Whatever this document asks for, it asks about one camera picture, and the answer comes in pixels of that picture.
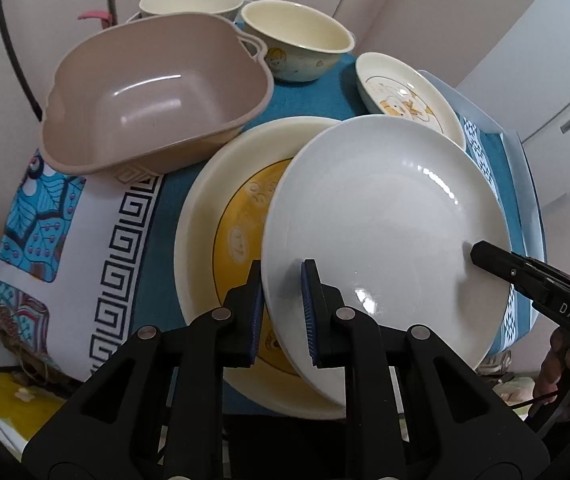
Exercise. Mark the beige square bowl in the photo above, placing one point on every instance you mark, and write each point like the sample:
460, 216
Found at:
140, 100

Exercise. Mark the yellow cloth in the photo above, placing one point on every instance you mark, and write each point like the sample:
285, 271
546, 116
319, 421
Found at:
15, 405

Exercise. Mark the plain off-white bowl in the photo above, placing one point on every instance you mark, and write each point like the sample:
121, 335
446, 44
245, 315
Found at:
185, 2

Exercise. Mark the large white plate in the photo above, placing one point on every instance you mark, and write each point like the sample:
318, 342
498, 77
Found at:
390, 210

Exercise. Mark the cream bowl with cartoon print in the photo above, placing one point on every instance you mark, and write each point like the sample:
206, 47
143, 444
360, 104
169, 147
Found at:
290, 25

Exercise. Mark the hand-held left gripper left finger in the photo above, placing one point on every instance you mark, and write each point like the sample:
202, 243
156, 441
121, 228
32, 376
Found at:
255, 310

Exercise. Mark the small plate with cartoon print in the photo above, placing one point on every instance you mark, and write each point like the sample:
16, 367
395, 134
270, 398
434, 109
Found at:
395, 90

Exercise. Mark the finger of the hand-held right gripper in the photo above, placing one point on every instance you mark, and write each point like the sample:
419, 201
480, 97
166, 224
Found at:
505, 262

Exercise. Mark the patterned blue tablecloth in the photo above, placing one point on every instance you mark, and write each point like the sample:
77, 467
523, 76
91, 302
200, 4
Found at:
115, 240

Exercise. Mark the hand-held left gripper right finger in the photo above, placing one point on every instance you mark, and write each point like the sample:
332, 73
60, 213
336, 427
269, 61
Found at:
310, 310

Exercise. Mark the cream plate with yellow centre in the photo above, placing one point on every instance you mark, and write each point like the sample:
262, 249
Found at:
200, 240

